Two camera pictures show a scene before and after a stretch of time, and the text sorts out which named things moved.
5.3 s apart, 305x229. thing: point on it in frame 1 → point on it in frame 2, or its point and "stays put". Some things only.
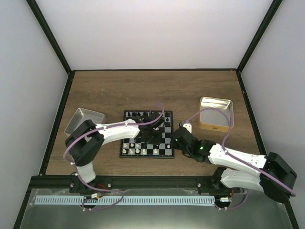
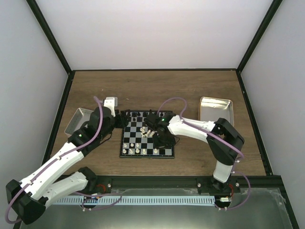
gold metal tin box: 216,119 stays put
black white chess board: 131,148 stays put
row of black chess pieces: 167,114 stays put
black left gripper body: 152,138 → 123,120
